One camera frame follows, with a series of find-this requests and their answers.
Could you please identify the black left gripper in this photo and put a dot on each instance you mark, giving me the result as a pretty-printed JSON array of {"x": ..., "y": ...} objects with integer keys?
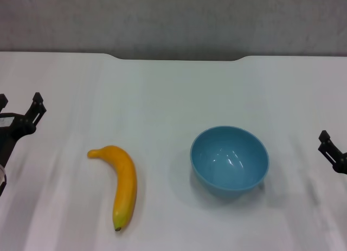
[{"x": 13, "y": 131}]

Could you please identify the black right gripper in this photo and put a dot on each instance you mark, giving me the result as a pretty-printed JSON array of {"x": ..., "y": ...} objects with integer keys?
[{"x": 343, "y": 164}]

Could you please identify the blue plastic bowl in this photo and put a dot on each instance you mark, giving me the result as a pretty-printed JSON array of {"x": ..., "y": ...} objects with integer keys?
[{"x": 230, "y": 164}]

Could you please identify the yellow banana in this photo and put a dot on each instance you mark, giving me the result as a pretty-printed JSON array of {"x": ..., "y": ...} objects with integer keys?
[{"x": 126, "y": 175}]

